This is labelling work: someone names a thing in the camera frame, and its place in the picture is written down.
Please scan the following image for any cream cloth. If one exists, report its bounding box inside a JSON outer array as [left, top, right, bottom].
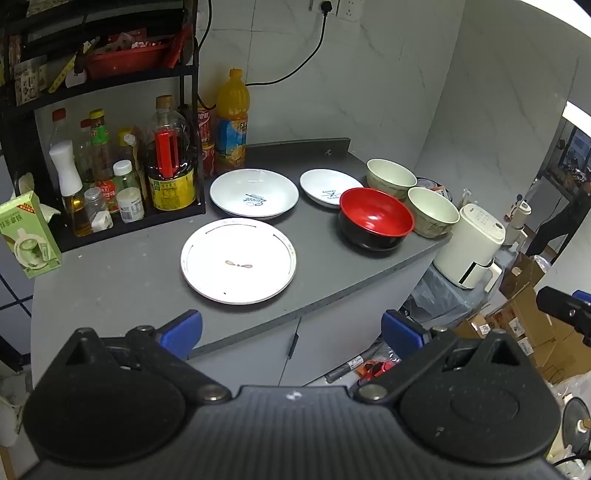
[[14, 173, 61, 217]]

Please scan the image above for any red and black bowl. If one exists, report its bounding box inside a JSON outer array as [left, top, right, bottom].
[[338, 187, 415, 251]]

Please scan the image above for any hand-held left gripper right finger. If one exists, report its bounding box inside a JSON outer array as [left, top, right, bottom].
[[355, 310, 528, 405]]

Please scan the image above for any white air fryer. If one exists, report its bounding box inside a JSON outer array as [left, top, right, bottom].
[[433, 203, 507, 291]]

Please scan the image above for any black tool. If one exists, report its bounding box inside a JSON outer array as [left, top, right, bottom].
[[325, 355, 370, 384]]

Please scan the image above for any cream bowl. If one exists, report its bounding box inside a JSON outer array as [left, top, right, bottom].
[[406, 186, 461, 239], [366, 158, 419, 200]]

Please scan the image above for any red label bottle green cap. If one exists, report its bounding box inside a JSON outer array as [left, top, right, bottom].
[[89, 109, 118, 214]]

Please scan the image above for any glass pot lid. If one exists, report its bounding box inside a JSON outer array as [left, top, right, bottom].
[[561, 397, 591, 462]]

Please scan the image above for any green bottle white cap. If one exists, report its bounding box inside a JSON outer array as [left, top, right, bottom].
[[113, 160, 140, 192]]

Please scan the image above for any oil bottle tall white cap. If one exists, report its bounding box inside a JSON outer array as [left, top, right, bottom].
[[49, 140, 95, 238]]

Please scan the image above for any yellow capped sauce bottle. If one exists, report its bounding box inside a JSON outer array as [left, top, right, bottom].
[[116, 127, 148, 195]]

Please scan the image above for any red plastic basket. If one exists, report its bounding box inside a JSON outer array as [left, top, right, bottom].
[[85, 41, 169, 80]]

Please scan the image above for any black power cable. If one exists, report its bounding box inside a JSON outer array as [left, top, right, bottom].
[[246, 0, 334, 86]]

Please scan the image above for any white wall socket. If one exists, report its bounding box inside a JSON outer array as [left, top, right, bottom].
[[308, 0, 362, 21]]

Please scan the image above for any large dark bottle red handle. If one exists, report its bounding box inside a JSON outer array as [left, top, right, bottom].
[[147, 95, 197, 212]]

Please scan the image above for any grey trash bag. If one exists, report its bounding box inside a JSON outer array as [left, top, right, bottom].
[[402, 263, 481, 330]]

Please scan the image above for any black metal rack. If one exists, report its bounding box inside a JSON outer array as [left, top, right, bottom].
[[0, 0, 207, 254]]

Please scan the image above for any large deep white plate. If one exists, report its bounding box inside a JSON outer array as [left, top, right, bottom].
[[209, 168, 300, 220]]

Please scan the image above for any orange juice bottle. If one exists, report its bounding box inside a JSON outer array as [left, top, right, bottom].
[[213, 68, 250, 176]]

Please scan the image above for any white plate gold rim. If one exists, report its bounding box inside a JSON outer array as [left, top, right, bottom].
[[180, 218, 297, 306]]

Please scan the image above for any small white jar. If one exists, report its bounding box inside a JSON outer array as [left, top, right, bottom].
[[116, 187, 145, 224]]

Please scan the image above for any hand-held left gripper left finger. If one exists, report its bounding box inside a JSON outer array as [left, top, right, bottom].
[[60, 309, 232, 406]]

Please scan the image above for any small deep white plate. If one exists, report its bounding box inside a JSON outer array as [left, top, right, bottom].
[[299, 169, 366, 209]]

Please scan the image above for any red can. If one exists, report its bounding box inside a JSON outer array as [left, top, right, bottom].
[[197, 108, 218, 178]]

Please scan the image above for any round printed tin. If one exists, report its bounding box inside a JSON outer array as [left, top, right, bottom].
[[416, 176, 451, 195]]

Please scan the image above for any clear salt jar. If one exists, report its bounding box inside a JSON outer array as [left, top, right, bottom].
[[83, 187, 114, 233]]

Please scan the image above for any green carton box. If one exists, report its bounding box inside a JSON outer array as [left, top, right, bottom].
[[0, 190, 63, 280]]

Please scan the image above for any small white appliance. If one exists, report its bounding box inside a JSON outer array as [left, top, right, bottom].
[[503, 200, 533, 246]]

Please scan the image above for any cardboard box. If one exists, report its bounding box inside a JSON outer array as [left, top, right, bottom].
[[455, 254, 591, 384]]

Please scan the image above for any clear bottle red cap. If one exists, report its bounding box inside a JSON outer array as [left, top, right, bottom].
[[48, 108, 75, 148]]

